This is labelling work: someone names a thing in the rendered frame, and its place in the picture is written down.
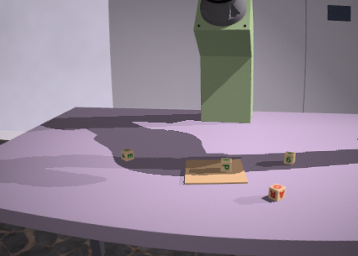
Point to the peach flat mat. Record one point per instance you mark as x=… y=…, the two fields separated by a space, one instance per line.
x=207 y=172

